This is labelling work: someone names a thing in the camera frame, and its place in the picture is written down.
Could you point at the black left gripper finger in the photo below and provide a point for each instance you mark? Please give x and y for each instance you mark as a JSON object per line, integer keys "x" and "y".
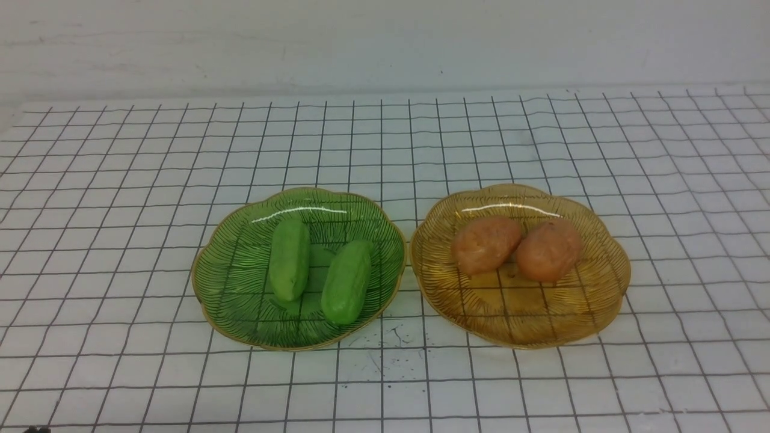
{"x": 37, "y": 429}

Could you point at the green cucumber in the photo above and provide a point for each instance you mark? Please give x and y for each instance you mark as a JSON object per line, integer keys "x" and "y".
{"x": 289, "y": 264}
{"x": 346, "y": 283}

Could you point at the orange potato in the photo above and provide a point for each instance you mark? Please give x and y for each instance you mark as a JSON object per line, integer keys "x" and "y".
{"x": 549, "y": 251}
{"x": 485, "y": 243}

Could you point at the white grid table mat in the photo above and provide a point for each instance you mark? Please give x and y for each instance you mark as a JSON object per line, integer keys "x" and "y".
{"x": 104, "y": 205}

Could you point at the green glass plate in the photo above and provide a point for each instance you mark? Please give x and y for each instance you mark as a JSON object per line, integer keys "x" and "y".
{"x": 230, "y": 275}

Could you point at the amber glass plate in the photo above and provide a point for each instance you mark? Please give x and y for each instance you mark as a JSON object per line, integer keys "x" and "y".
{"x": 502, "y": 306}

